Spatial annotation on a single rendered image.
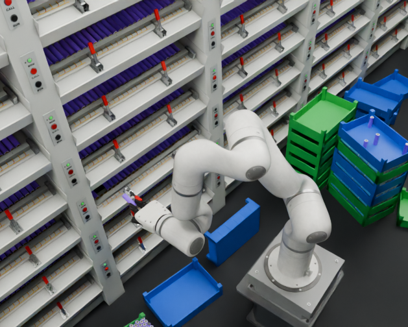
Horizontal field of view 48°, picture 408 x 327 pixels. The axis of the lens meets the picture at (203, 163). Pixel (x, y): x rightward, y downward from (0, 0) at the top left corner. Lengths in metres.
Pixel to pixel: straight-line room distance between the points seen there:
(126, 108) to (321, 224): 0.76
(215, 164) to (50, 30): 0.57
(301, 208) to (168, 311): 0.95
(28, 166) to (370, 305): 1.55
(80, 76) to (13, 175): 0.37
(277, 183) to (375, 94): 1.94
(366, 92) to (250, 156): 2.11
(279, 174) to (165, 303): 1.08
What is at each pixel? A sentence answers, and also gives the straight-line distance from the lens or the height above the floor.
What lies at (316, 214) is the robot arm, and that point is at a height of 0.81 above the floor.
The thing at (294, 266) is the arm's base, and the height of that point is 0.48.
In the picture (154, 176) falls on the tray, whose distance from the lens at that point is 1.94.
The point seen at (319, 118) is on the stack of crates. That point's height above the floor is 0.40.
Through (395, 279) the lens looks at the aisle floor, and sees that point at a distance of 2.37.
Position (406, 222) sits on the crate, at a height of 0.04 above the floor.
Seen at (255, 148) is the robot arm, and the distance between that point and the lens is 1.17.
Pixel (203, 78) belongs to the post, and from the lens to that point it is 1.88.
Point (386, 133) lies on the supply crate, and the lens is 2.40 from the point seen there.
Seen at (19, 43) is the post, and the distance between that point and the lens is 1.31.
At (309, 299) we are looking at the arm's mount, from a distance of 1.79.
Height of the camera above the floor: 1.94
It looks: 45 degrees down
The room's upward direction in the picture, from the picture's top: 4 degrees counter-clockwise
